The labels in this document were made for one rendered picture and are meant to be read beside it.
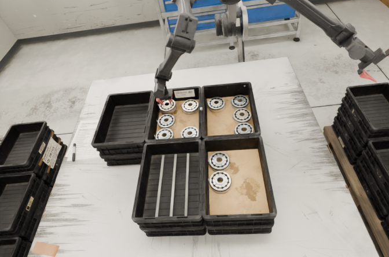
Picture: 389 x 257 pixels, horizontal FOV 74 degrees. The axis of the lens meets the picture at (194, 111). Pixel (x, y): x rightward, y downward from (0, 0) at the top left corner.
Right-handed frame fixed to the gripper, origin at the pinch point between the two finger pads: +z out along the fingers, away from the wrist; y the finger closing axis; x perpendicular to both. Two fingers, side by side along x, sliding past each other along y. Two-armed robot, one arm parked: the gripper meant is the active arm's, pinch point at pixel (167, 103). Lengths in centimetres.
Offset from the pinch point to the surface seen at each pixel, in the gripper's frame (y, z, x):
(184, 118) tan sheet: 10.5, 6.1, -7.9
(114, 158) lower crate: -29.4, 8.9, -31.1
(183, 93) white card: 10.2, -0.1, 7.3
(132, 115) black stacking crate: -23.1, 6.1, -2.0
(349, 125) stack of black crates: 125, 51, 11
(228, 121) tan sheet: 36.2, 6.2, -13.1
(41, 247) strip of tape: -61, 18, -74
